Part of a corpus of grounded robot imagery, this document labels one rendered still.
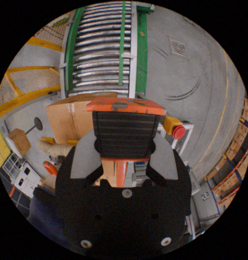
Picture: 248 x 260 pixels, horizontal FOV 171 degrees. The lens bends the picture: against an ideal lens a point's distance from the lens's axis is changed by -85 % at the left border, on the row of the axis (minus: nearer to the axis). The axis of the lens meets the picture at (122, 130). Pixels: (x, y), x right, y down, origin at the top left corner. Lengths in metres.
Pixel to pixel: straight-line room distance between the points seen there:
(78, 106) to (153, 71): 1.21
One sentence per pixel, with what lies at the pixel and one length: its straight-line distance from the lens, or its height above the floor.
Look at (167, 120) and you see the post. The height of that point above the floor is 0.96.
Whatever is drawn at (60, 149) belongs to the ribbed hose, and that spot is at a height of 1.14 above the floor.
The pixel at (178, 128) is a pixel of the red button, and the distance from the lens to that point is 0.37.
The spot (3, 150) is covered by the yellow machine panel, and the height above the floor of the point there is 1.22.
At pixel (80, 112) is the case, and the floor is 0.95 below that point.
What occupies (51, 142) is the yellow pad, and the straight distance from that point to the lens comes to 0.43.
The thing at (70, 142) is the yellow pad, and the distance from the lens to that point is 0.35.
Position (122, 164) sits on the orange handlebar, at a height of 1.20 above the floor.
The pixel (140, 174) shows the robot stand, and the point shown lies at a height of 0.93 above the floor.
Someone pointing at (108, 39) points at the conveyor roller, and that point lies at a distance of 0.89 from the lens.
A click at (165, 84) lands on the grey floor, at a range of 1.46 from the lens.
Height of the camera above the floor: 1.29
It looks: 59 degrees down
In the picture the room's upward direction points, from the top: 179 degrees counter-clockwise
